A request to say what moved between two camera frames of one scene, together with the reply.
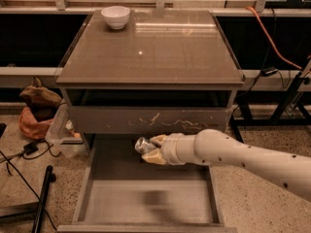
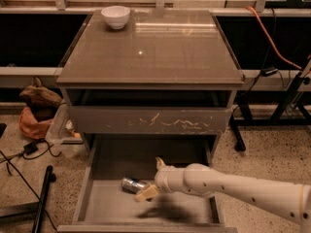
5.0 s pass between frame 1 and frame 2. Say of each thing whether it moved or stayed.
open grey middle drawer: stayed
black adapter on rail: stayed
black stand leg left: stayed
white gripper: moved
